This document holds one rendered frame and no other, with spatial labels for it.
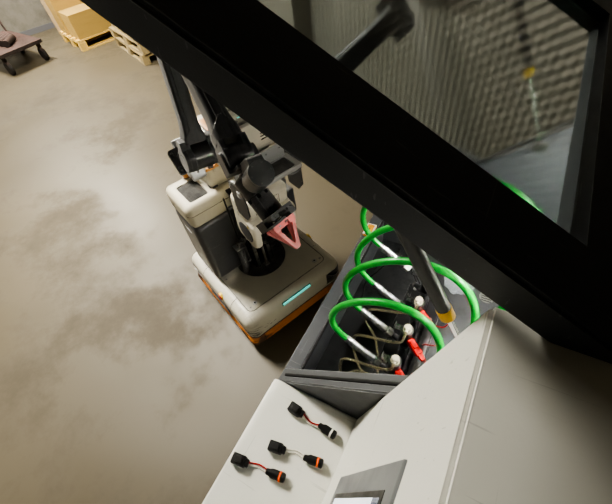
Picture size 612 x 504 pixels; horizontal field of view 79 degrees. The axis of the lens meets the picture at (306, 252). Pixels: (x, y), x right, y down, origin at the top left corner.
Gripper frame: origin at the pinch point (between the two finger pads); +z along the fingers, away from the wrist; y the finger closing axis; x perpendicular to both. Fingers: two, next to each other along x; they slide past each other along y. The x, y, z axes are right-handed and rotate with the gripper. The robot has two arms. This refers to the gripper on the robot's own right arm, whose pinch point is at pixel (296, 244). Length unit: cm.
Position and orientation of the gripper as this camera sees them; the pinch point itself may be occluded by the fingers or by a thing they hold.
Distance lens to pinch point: 87.1
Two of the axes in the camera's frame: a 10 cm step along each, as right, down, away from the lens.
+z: 6.0, 7.8, 1.6
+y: 4.3, -1.5, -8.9
